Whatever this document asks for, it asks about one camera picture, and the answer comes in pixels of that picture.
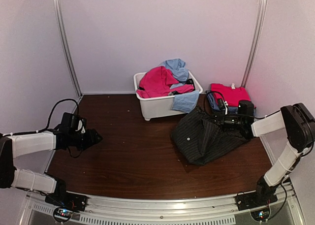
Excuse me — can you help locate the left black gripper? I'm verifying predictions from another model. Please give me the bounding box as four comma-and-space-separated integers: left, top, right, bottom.
69, 129, 102, 152

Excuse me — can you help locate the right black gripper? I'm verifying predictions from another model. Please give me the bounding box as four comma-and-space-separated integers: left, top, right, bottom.
203, 111, 245, 132

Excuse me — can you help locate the red t-shirt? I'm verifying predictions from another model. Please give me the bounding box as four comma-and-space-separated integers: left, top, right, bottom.
210, 83, 251, 107

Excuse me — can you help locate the black striped shirt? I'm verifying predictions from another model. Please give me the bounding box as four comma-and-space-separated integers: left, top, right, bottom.
170, 106, 249, 165

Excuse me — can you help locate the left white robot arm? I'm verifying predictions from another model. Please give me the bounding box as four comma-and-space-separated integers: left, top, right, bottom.
0, 112, 103, 207

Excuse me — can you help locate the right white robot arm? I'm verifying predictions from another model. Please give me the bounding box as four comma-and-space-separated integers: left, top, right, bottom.
214, 99, 315, 206

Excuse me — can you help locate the white plastic laundry bin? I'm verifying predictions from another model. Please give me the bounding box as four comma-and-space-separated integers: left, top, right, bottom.
133, 70, 205, 121

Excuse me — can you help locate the folded blue checkered shirt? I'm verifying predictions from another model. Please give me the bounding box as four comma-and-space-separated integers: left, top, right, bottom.
207, 92, 238, 113

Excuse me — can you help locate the light blue shirt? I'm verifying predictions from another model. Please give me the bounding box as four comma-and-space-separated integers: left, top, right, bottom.
160, 59, 199, 113

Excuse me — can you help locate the pink garment in bin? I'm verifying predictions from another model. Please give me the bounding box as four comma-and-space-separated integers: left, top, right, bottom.
136, 66, 195, 98

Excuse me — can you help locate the left circuit board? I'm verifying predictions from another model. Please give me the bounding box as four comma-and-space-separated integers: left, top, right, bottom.
53, 207, 73, 223

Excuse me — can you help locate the circuit board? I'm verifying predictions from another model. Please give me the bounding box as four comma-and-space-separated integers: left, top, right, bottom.
53, 207, 73, 223
250, 207, 271, 222

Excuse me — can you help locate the right circuit board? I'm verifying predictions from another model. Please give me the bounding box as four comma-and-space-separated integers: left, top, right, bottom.
250, 207, 271, 222

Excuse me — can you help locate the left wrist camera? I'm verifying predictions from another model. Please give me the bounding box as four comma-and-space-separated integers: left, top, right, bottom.
77, 118, 87, 134

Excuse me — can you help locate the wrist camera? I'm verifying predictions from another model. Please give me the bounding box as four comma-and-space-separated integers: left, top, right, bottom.
77, 118, 87, 134
218, 98, 228, 115

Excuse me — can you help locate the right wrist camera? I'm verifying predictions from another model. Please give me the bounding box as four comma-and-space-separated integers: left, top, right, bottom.
218, 98, 228, 115

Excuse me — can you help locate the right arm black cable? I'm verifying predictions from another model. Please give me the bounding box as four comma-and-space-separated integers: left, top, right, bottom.
203, 91, 227, 117

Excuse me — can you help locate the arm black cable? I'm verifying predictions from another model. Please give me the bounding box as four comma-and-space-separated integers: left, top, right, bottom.
9, 98, 80, 159
203, 91, 227, 117

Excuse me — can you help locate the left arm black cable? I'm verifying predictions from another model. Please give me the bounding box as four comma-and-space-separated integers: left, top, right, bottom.
9, 98, 80, 159

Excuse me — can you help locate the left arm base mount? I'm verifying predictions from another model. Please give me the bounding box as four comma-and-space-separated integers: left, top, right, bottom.
45, 192, 88, 212

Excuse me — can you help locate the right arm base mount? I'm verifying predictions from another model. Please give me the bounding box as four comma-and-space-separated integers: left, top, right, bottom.
234, 191, 278, 211

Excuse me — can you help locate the front aluminium rail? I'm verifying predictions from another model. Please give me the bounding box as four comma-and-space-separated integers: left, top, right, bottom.
24, 185, 300, 225

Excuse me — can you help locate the right aluminium frame post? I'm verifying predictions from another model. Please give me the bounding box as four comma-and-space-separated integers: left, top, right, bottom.
241, 0, 268, 88

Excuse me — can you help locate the aluminium frame post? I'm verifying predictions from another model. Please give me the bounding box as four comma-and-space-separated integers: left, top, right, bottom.
241, 0, 268, 88
53, 0, 82, 97

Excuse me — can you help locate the left aluminium frame post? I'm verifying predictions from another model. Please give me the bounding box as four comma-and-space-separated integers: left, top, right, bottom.
53, 0, 82, 97

